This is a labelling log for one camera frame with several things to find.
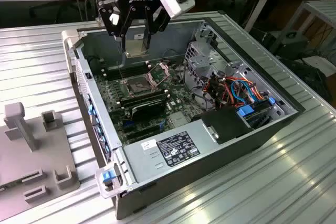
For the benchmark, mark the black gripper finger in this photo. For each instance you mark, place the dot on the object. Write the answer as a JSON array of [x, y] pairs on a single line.
[[105, 9], [147, 30]]

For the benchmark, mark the silver CPU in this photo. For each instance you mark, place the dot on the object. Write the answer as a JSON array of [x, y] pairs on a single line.
[[134, 47]]

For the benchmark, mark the black RAM slot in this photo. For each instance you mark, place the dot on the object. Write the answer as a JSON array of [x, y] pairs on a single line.
[[139, 72], [145, 102], [143, 95], [138, 69], [136, 64], [145, 99]]

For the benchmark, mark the CPU socket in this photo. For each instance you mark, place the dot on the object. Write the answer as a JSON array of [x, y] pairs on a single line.
[[136, 86]]

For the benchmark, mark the black expansion slot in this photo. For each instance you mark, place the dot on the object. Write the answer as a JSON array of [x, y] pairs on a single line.
[[143, 130], [143, 137]]

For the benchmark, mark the silver drive cage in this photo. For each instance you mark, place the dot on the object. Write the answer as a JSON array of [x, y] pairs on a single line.
[[200, 62]]

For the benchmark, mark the green motherboard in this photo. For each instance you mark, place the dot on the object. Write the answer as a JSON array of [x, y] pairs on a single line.
[[176, 95]]

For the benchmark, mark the black graphics card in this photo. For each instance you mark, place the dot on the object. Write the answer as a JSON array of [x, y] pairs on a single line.
[[149, 110]]

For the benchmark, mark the silver chipset heatsink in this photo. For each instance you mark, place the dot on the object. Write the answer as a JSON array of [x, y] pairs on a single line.
[[179, 119]]

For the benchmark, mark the black plastic shroud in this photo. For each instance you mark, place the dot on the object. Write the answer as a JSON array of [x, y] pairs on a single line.
[[225, 124]]

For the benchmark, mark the blue disk carrier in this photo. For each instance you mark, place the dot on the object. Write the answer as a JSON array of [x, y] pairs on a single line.
[[244, 111]]

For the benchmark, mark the silver power supply with label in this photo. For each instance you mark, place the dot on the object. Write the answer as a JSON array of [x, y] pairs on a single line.
[[141, 161]]

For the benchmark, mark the black equipment box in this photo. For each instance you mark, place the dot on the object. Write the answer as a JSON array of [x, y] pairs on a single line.
[[294, 45]]

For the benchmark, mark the blue case latch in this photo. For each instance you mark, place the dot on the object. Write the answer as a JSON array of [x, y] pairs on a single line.
[[108, 177]]

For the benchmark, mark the open grey PC case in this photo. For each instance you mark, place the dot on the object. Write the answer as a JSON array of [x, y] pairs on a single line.
[[197, 179]]

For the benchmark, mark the grey parts rack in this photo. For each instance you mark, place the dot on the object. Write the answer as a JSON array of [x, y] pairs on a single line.
[[15, 155]]

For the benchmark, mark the grey metal rack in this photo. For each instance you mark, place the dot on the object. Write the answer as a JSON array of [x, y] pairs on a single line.
[[320, 11]]

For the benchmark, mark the silver disk bay frame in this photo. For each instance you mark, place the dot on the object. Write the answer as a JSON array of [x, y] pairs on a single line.
[[240, 68]]

